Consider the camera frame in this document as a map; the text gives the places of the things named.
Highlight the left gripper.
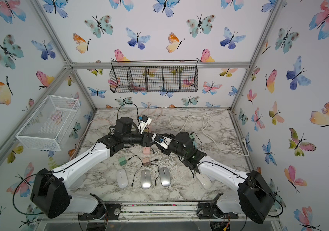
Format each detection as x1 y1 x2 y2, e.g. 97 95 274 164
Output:
122 131 158 148

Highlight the teal power strip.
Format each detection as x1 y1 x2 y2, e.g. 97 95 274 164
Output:
189 133 197 148

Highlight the green charger plug front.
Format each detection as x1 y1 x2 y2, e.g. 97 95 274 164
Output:
118 157 127 166

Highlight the black charging cable silver mouse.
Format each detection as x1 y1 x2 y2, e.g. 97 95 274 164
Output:
150 159 160 186

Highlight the pink charger plug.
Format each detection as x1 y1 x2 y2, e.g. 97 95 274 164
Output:
142 157 151 167

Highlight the white wireless mouse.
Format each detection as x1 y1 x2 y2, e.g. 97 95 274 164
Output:
116 168 128 189

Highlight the black charging cable white mouse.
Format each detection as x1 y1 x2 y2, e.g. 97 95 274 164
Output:
127 155 144 188

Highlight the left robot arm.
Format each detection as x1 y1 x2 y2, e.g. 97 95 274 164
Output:
30 117 154 218

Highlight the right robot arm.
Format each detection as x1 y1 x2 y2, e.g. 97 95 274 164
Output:
152 132 278 224

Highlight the white mouse right front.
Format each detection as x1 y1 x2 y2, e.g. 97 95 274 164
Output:
195 173 212 190

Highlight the pink power strip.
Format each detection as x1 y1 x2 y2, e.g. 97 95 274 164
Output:
143 147 151 156

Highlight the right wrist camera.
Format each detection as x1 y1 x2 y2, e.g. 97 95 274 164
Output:
152 134 172 151

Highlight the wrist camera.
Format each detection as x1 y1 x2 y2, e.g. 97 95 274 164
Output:
152 134 172 151
138 115 152 134

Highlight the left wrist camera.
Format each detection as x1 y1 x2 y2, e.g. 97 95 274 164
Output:
138 115 152 134

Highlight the white power cord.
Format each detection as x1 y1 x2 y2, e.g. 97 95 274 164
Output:
168 114 250 157

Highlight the black wire wall basket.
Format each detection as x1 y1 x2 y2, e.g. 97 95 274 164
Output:
109 60 199 93

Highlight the aluminium front rail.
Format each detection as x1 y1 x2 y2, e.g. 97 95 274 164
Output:
37 201 281 223

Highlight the white mesh wall basket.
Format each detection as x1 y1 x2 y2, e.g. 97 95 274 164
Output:
16 95 81 151

